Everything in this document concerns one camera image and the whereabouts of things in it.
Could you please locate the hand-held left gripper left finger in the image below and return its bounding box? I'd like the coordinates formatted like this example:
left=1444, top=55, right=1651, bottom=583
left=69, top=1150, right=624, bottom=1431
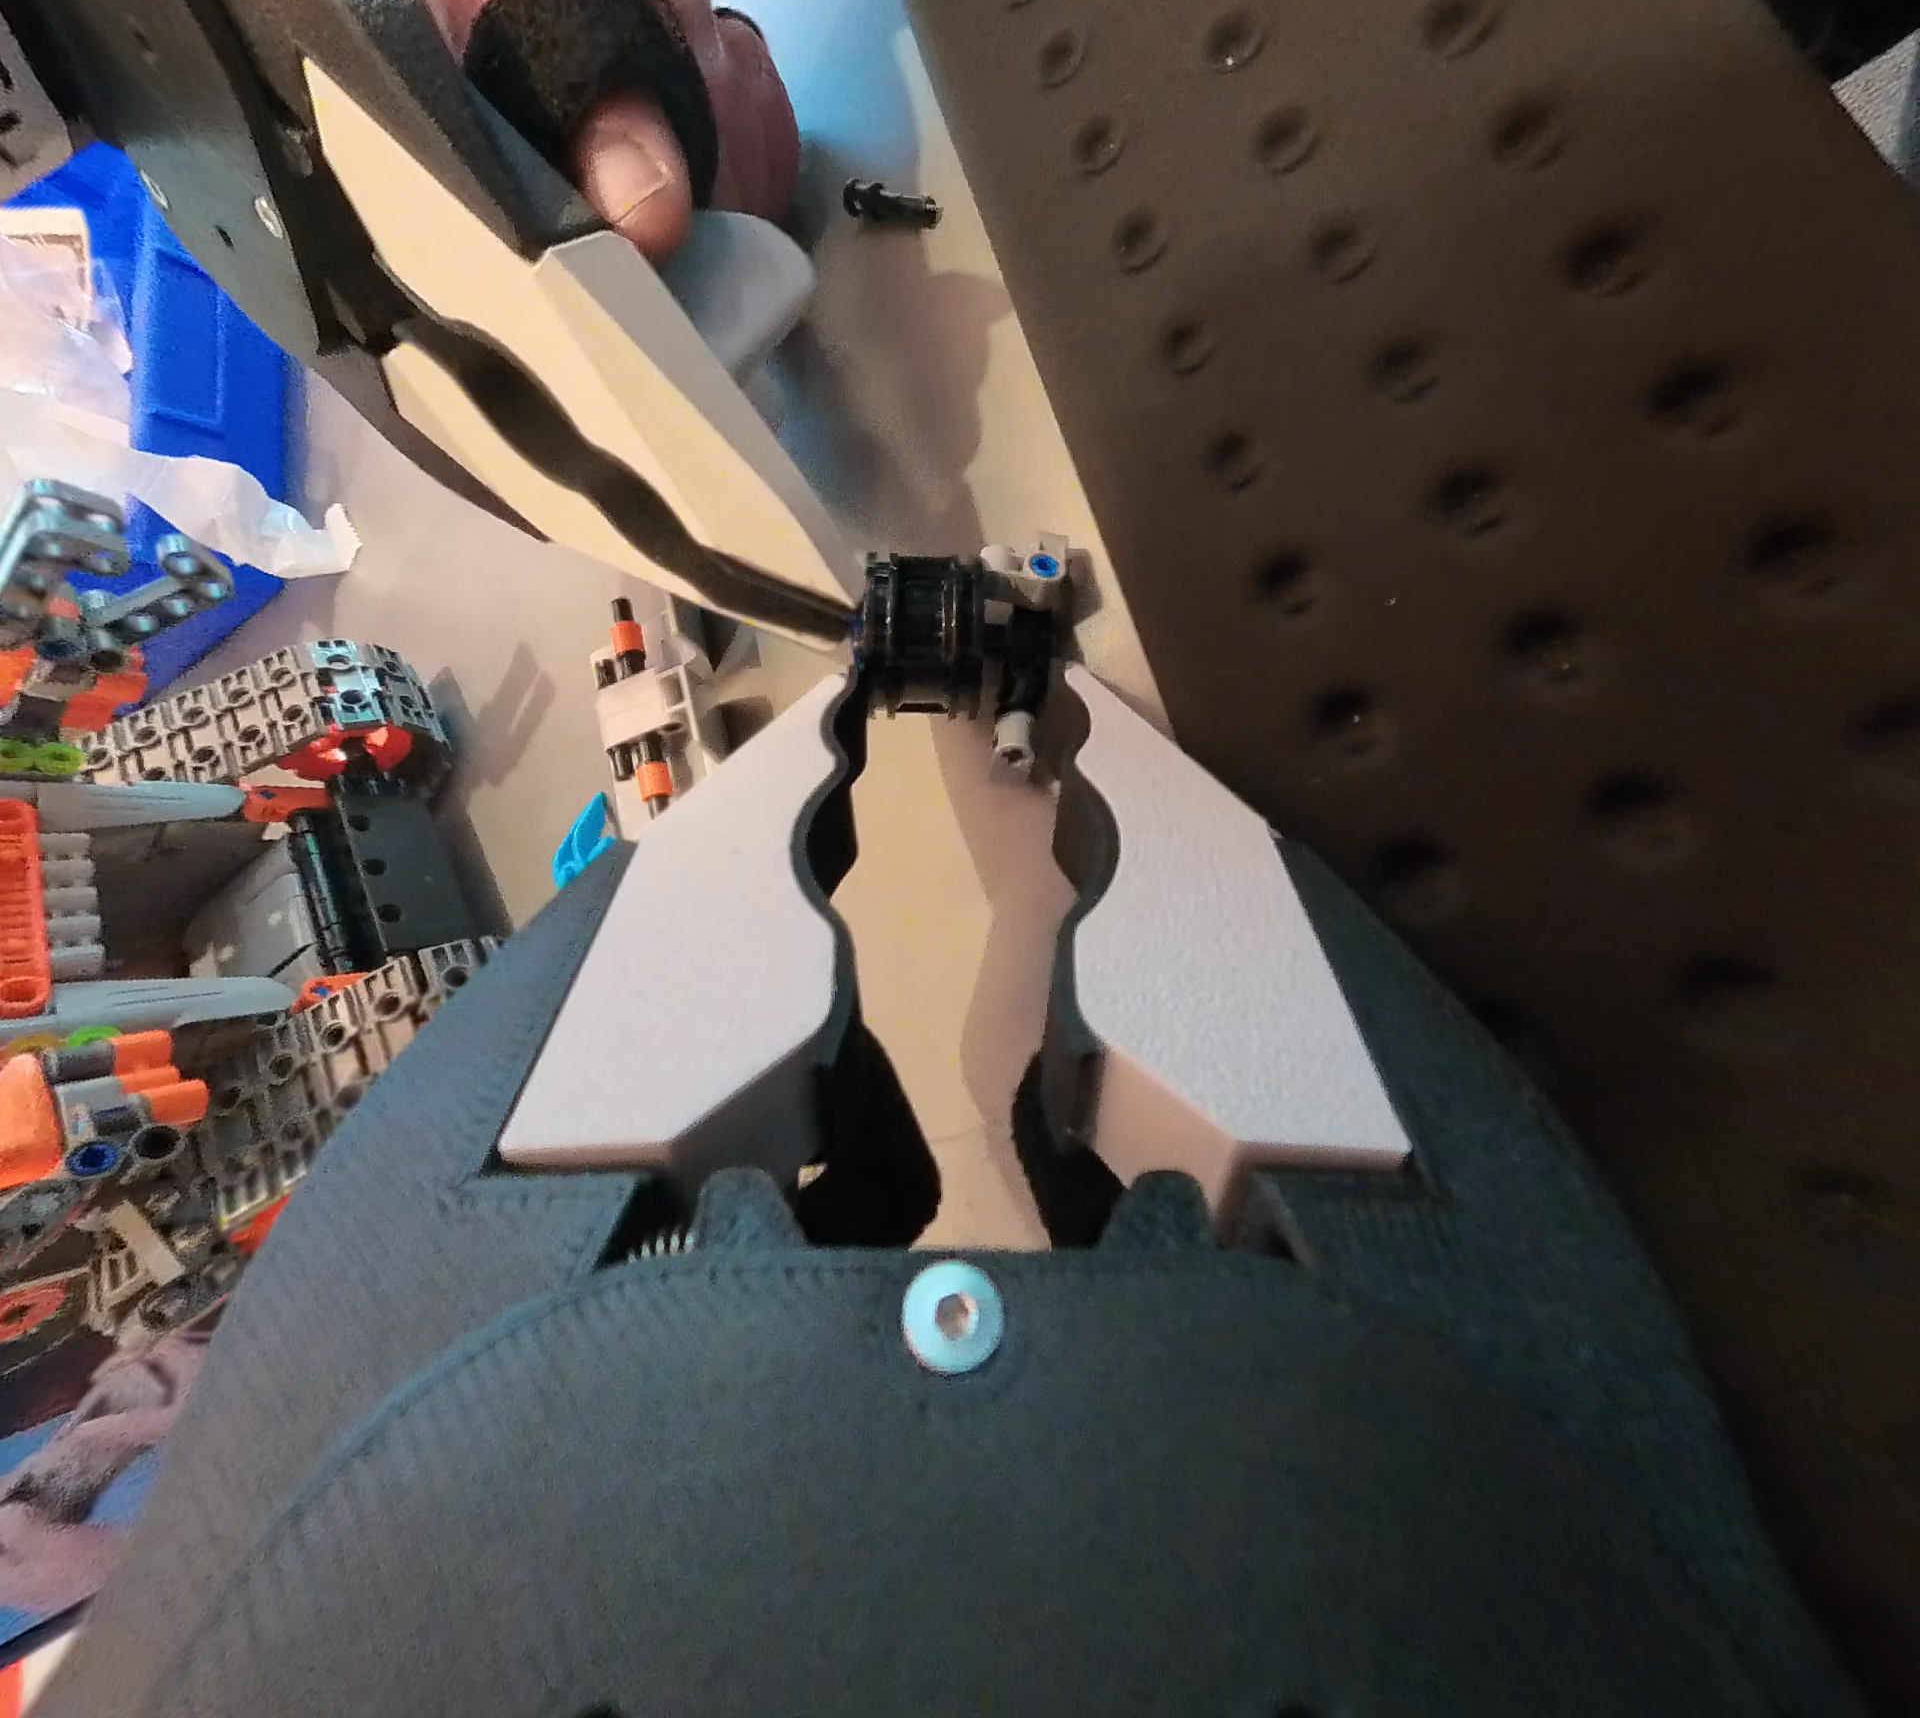
left=499, top=670, right=872, bottom=1176

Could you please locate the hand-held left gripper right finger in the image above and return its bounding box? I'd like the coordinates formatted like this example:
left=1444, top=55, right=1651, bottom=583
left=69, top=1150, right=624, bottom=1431
left=1049, top=668, right=1416, bottom=1180

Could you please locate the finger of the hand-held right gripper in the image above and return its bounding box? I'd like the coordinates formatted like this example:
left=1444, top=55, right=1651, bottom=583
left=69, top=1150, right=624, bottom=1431
left=300, top=58, right=871, bottom=603
left=382, top=314, right=858, bottom=648

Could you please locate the black toy wheel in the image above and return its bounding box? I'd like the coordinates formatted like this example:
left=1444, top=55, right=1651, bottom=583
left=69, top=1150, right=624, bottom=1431
left=858, top=552, right=997, bottom=719

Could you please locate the black angled connector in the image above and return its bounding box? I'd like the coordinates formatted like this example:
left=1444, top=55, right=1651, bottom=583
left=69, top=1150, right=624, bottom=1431
left=982, top=606, right=1064, bottom=708

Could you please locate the grey holed connector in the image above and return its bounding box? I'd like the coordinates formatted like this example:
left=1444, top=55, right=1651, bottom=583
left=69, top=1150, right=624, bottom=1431
left=982, top=533, right=1075, bottom=606

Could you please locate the white block with orange pins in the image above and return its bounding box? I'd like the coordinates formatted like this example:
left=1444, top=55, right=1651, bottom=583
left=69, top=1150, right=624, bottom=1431
left=587, top=598, right=737, bottom=827

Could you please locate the blue storage bin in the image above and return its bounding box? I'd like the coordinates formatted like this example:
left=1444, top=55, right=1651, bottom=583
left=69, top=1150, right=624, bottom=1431
left=0, top=144, right=326, bottom=685

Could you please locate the tracked toy robot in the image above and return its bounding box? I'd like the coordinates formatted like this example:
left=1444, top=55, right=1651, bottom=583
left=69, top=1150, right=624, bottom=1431
left=0, top=481, right=512, bottom=1353

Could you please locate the black perforated panel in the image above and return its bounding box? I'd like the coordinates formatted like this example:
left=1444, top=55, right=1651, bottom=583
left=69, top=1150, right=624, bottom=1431
left=832, top=0, right=1920, bottom=1675

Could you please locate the blue robot kit box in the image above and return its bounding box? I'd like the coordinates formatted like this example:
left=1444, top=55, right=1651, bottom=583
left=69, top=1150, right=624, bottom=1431
left=0, top=1328, right=212, bottom=1648

